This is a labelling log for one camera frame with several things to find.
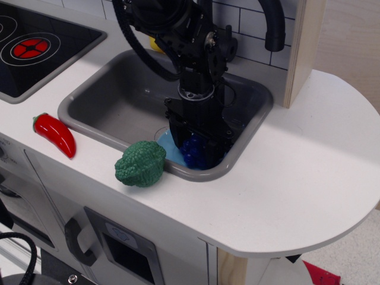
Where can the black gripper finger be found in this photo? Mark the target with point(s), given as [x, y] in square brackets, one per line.
[179, 131]
[215, 151]

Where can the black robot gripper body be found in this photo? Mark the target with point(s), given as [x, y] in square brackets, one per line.
[202, 116]

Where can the blue toy blueberries cluster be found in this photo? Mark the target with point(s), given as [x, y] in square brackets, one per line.
[193, 152]

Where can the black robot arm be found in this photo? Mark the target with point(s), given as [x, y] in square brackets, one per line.
[187, 35]

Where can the light blue plate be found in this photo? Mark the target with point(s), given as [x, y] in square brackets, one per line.
[174, 159]

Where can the grey plastic sink basin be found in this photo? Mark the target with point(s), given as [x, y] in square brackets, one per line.
[123, 103]

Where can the green toy broccoli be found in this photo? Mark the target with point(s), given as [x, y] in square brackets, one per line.
[142, 164]

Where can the yellow toy bell pepper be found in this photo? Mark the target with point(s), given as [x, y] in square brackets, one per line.
[154, 46]

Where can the black toy faucet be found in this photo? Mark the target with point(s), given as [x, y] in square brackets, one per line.
[263, 29]

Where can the red toy chili pepper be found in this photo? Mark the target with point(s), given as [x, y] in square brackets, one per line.
[55, 132]

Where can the grey oven door panel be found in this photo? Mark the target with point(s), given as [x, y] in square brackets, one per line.
[126, 249]

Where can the wooden side panel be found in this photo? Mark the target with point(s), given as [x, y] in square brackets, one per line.
[307, 28]

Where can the red cloth on floor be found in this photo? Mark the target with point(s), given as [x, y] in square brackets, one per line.
[321, 276]

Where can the black toy stove top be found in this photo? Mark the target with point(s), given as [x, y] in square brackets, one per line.
[35, 48]

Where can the black oven door handle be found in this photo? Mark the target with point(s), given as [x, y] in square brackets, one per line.
[72, 231]

